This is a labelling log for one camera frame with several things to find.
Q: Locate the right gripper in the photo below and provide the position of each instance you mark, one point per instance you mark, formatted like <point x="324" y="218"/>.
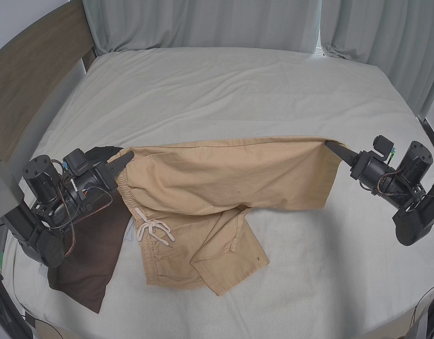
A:
<point x="374" y="175"/>

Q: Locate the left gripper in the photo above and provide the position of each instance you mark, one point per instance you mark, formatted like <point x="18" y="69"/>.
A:
<point x="93" y="184"/>

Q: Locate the tan shorts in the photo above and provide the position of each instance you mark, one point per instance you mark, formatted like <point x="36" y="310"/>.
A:
<point x="220" y="178"/>

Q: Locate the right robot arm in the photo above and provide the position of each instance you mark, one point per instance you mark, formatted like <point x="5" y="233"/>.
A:
<point x="414" y="161"/>

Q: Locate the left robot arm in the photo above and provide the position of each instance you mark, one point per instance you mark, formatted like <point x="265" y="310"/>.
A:
<point x="44" y="175"/>

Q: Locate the bed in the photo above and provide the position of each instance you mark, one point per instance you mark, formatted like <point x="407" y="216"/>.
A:
<point x="238" y="101"/>

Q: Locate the black garment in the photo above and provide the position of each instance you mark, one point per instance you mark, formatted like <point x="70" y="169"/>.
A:
<point x="104" y="153"/>

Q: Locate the brown garment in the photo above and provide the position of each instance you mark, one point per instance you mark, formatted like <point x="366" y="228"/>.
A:
<point x="86" y="267"/>

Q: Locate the window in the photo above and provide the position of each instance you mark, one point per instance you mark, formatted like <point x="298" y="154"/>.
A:
<point x="319" y="51"/>

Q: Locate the pale green curtain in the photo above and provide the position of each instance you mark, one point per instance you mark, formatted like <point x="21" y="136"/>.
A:
<point x="379" y="19"/>
<point x="203" y="12"/>

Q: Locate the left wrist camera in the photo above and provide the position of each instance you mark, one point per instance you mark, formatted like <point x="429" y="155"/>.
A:
<point x="77" y="161"/>

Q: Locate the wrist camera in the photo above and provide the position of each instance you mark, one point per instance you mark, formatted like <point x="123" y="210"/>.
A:
<point x="77" y="161"/>
<point x="383" y="145"/>

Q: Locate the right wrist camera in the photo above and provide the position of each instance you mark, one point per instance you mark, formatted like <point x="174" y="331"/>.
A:
<point x="383" y="145"/>

